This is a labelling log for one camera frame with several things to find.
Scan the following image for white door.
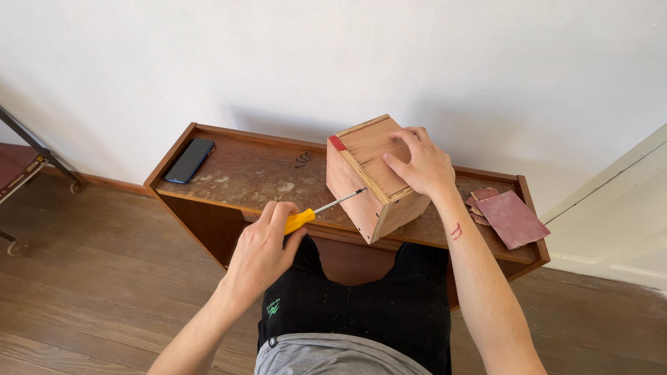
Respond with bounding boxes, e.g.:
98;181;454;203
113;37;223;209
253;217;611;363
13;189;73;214
540;123;667;291

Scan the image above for yellow-handled screwdriver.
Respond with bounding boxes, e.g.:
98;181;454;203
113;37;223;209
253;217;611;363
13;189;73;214
283;189;367;236

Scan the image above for person's black trousers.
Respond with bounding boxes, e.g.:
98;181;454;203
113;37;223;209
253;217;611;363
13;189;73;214
257;234;452;375

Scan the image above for blue smartphone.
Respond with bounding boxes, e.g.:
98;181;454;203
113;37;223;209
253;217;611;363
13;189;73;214
164;138;216;184

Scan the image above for person's left hand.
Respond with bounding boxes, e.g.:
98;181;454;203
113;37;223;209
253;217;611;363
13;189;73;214
222;201;308;298

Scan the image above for torn red sandpaper scrap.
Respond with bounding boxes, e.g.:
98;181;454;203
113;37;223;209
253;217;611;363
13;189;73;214
465;196;492;227

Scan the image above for wooden box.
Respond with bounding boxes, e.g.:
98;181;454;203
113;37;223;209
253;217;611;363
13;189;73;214
326;114;432;245

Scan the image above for metal-framed trolley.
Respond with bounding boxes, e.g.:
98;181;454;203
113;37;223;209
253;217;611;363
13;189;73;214
0;106;87;256

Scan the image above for person's right hand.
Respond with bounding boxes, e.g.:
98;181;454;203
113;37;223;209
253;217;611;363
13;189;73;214
383;126;456;200

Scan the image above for large red sandpaper sheet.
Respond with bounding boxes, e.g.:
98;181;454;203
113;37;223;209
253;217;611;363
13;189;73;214
475;190;551;250

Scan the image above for person's grey shirt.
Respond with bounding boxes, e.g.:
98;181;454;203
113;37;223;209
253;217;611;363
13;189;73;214
254;333;433;375

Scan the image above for brown wooden cabinet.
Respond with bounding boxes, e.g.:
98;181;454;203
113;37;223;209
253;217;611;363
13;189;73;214
144;122;551;312

